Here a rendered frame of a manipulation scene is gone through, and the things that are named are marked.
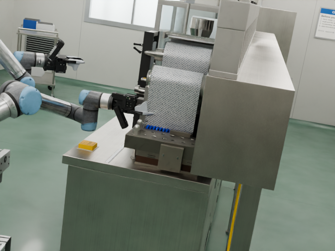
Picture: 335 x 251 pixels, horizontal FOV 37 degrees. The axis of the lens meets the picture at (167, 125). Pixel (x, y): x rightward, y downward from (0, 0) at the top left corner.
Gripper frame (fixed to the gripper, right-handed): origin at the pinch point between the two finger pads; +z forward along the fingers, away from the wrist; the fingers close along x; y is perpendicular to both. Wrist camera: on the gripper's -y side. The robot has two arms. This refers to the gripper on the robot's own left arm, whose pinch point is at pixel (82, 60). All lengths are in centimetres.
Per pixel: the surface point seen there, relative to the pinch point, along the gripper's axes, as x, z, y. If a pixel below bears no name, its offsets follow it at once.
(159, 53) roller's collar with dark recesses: 25.6, 33.2, -14.6
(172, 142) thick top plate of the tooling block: 79, 25, 10
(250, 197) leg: 146, 21, -4
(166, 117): 59, 28, 6
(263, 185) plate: 152, 19, -12
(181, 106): 62, 33, 0
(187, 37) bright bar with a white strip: 30, 45, -26
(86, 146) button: 55, -6, 25
